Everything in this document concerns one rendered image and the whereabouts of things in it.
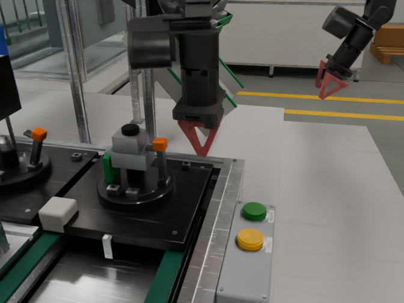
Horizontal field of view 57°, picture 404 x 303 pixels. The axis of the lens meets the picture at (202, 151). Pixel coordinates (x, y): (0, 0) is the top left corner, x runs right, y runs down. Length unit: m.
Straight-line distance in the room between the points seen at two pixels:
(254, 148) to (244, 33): 3.57
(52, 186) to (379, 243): 0.63
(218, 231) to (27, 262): 0.29
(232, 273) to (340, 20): 0.74
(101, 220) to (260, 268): 0.26
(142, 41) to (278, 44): 4.09
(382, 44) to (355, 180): 5.24
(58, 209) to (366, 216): 0.61
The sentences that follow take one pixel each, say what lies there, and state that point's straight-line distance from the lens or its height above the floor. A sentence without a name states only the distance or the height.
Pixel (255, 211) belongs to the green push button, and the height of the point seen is 0.97.
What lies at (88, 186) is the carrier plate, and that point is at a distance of 0.71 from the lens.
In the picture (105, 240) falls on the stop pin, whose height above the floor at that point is 0.96.
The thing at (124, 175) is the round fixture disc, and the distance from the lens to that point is 0.69.
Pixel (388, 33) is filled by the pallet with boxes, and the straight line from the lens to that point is 6.15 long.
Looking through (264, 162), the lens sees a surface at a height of 0.86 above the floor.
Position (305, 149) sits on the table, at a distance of 1.08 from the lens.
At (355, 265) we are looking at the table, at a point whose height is 0.86.
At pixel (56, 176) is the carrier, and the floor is 0.97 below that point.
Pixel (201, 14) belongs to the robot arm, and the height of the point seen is 1.28.
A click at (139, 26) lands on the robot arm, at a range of 0.54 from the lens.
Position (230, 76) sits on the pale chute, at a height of 1.05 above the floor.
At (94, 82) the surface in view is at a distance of 1.67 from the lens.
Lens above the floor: 1.35
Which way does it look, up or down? 28 degrees down
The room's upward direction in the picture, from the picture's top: straight up
